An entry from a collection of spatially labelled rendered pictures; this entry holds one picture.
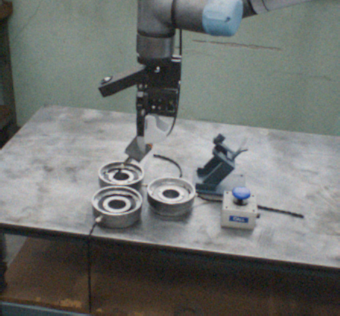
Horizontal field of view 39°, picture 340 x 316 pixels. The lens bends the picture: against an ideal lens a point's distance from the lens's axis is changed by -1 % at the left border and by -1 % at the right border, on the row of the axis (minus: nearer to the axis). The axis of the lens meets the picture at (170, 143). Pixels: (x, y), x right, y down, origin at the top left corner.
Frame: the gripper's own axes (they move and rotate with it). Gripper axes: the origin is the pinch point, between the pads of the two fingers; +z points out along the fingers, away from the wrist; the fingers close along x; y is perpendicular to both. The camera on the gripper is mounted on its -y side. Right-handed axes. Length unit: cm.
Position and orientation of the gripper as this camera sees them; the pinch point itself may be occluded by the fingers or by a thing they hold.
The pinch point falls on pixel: (141, 144)
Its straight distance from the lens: 102.8
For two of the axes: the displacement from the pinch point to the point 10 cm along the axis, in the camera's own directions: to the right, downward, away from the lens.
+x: 1.1, -4.6, 8.8
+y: 9.9, 1.0, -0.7
